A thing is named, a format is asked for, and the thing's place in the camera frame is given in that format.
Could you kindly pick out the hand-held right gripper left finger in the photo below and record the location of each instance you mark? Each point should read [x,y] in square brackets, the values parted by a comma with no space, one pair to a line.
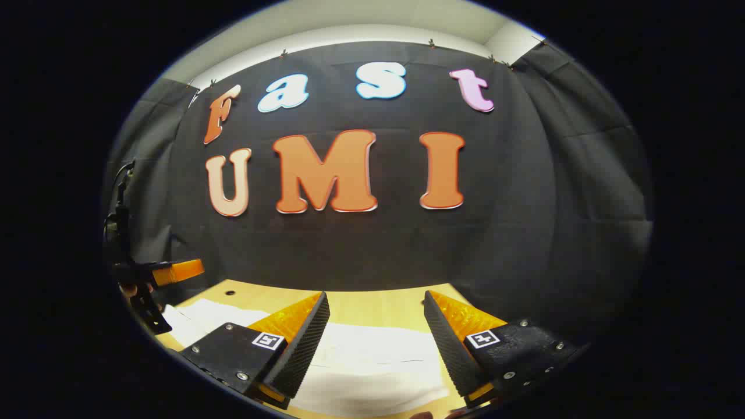
[302,349]

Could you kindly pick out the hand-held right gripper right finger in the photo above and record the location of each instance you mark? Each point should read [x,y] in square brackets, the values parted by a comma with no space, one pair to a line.
[448,343]

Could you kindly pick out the white jeans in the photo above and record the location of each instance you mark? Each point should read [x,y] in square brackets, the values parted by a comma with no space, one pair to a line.
[372,361]

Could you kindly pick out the black backdrop cloth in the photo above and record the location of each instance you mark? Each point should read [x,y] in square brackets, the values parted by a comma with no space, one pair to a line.
[378,244]

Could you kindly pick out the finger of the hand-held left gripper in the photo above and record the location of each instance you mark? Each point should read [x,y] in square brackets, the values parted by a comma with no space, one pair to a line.
[174,272]
[150,311]

